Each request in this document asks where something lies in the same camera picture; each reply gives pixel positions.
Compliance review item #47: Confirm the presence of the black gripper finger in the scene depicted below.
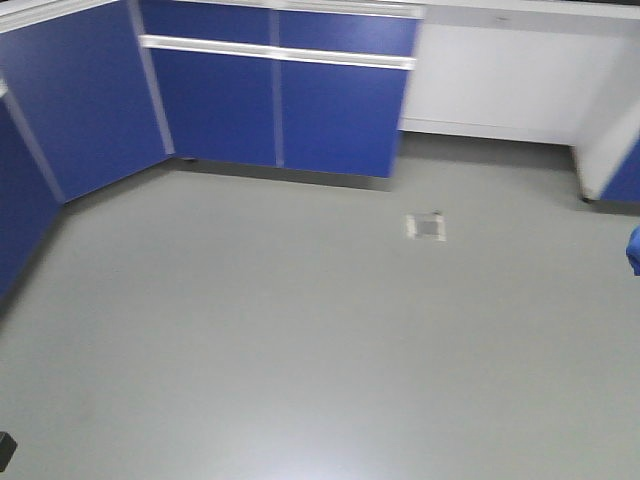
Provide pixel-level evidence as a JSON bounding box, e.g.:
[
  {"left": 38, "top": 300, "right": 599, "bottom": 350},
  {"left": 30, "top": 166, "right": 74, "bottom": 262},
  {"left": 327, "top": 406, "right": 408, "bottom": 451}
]
[{"left": 0, "top": 431, "right": 17, "bottom": 466}]

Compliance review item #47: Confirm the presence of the blue microfiber cloth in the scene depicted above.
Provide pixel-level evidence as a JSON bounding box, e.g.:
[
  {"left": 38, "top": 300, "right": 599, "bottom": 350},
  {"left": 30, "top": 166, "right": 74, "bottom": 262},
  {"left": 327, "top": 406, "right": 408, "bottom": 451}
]
[{"left": 626, "top": 226, "right": 640, "bottom": 276}]

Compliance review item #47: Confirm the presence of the blue lab cabinet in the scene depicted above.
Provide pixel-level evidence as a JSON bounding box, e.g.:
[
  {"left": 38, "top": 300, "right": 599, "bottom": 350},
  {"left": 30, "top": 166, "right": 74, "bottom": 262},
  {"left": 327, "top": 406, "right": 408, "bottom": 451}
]
[{"left": 1, "top": 1, "right": 423, "bottom": 293}]

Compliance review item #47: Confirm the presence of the floor drain grate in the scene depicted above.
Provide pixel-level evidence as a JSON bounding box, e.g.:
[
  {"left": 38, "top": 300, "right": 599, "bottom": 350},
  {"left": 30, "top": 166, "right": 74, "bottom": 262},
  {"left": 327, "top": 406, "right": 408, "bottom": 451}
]
[{"left": 405, "top": 211, "right": 446, "bottom": 242}]

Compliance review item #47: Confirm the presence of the white bench cabinet base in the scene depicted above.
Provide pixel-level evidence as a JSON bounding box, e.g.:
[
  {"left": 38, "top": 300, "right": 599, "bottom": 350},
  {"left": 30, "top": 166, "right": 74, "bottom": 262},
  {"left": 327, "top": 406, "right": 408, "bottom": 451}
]
[{"left": 401, "top": 1, "right": 639, "bottom": 202}]

